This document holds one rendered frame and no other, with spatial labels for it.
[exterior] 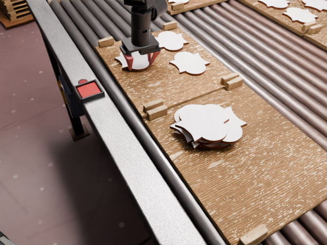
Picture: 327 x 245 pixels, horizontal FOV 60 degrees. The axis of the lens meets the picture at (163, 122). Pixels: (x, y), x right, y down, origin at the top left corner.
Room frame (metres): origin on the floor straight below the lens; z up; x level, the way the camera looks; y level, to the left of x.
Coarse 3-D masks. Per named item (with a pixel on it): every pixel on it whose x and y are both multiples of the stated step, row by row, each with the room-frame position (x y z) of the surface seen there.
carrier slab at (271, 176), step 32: (224, 96) 0.64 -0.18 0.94; (256, 96) 0.64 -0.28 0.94; (160, 128) 0.51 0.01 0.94; (256, 128) 0.51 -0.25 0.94; (288, 128) 0.51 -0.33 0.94; (192, 160) 0.41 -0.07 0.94; (224, 160) 0.41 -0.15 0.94; (256, 160) 0.41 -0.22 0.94; (288, 160) 0.41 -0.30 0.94; (320, 160) 0.41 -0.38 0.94; (192, 192) 0.33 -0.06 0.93; (224, 192) 0.32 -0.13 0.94; (256, 192) 0.32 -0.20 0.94; (288, 192) 0.32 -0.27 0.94; (320, 192) 0.32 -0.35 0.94; (224, 224) 0.25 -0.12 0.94; (256, 224) 0.25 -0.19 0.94; (288, 224) 0.26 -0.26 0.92
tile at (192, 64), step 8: (176, 56) 0.84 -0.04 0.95; (184, 56) 0.84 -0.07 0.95; (192, 56) 0.84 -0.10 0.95; (176, 64) 0.80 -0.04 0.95; (184, 64) 0.80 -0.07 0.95; (192, 64) 0.80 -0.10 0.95; (200, 64) 0.80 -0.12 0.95; (208, 64) 0.81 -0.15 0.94; (184, 72) 0.76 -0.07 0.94; (192, 72) 0.75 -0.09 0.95; (200, 72) 0.75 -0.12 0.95
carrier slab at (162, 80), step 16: (160, 32) 1.03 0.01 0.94; (176, 32) 1.03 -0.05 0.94; (96, 48) 0.91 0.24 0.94; (112, 48) 0.91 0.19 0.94; (192, 48) 0.91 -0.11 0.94; (112, 64) 0.81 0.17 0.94; (160, 64) 0.81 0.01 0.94; (128, 80) 0.72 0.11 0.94; (144, 80) 0.72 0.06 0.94; (160, 80) 0.72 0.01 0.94; (176, 80) 0.72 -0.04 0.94; (192, 80) 0.72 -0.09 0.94; (208, 80) 0.72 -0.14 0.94; (128, 96) 0.65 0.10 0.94; (144, 96) 0.64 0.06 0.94; (160, 96) 0.64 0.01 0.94; (176, 96) 0.64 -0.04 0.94; (192, 96) 0.64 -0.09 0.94; (144, 112) 0.58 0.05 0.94
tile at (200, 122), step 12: (192, 108) 0.53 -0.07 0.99; (204, 108) 0.53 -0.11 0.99; (180, 120) 0.50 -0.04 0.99; (192, 120) 0.49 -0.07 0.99; (204, 120) 0.49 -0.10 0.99; (216, 120) 0.49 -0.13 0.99; (228, 120) 0.49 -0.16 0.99; (192, 132) 0.45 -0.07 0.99; (204, 132) 0.45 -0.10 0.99; (216, 132) 0.45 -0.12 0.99
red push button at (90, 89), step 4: (88, 84) 0.71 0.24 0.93; (92, 84) 0.71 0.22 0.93; (80, 88) 0.69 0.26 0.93; (84, 88) 0.69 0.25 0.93; (88, 88) 0.69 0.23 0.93; (92, 88) 0.69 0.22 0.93; (96, 88) 0.69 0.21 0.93; (80, 92) 0.67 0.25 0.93; (84, 92) 0.67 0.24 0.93; (88, 92) 0.67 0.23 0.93; (92, 92) 0.67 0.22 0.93; (96, 92) 0.67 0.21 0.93; (84, 96) 0.65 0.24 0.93
